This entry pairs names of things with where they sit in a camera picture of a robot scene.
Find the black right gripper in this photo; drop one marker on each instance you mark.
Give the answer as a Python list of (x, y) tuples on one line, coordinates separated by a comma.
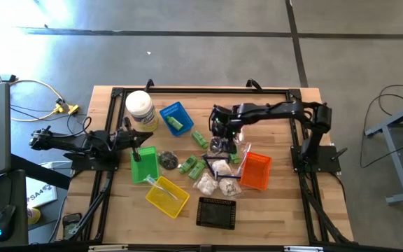
[(227, 120)]

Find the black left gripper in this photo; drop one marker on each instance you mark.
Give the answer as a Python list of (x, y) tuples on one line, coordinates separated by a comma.
[(126, 137)]

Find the clear bag of black items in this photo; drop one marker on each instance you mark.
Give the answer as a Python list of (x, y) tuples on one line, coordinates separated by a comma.
[(216, 146), (168, 160)]

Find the small green shampoo bottle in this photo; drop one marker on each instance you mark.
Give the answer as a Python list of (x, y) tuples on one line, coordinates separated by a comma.
[(175, 123), (188, 164), (199, 139), (197, 169), (234, 158)]

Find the dark blue razor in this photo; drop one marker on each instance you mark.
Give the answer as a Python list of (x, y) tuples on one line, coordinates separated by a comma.
[(229, 177), (215, 157), (210, 168)]

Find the clear bag of cotton balls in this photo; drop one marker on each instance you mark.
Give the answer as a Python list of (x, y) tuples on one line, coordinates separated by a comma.
[(229, 187), (221, 167), (205, 183)]

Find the toothbrush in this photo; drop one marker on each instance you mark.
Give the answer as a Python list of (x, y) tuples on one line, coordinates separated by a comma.
[(245, 157), (161, 188)]

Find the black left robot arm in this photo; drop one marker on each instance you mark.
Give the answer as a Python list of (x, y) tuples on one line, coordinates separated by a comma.
[(82, 141)]

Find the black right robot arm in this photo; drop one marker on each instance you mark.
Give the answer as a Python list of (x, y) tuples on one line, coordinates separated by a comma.
[(282, 108)]

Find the Lysol wipes canister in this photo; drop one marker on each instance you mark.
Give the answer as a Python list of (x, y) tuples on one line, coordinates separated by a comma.
[(139, 105)]

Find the green plastic basket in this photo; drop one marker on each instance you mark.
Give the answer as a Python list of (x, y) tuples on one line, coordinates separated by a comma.
[(149, 168)]

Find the orange plastic basket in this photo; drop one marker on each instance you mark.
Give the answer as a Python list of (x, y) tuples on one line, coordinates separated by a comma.
[(256, 171)]

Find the blue plastic basket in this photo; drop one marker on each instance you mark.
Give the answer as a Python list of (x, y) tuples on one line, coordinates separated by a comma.
[(184, 115)]

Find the black plastic basket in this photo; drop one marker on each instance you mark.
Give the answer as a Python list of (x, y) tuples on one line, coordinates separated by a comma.
[(216, 213)]

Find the yellow plastic basket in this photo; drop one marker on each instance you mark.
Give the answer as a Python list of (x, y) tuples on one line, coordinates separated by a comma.
[(170, 206)]

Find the white flat object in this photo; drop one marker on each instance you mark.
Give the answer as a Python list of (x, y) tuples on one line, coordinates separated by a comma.
[(56, 164)]

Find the small black device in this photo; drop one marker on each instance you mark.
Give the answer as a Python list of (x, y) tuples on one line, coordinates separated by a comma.
[(71, 222)]

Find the white printed booklet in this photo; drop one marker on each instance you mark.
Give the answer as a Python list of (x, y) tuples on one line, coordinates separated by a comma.
[(40, 192)]

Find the yellow round object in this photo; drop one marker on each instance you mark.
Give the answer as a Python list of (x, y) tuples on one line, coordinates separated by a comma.
[(33, 216)]

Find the dark side desk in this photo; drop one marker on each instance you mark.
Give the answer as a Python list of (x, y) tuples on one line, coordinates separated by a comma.
[(17, 210)]

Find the black computer mouse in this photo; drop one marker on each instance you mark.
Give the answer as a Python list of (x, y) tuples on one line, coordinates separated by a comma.
[(3, 222)]

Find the table with blue-grey legs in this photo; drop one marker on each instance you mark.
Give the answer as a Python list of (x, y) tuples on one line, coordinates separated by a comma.
[(395, 161)]

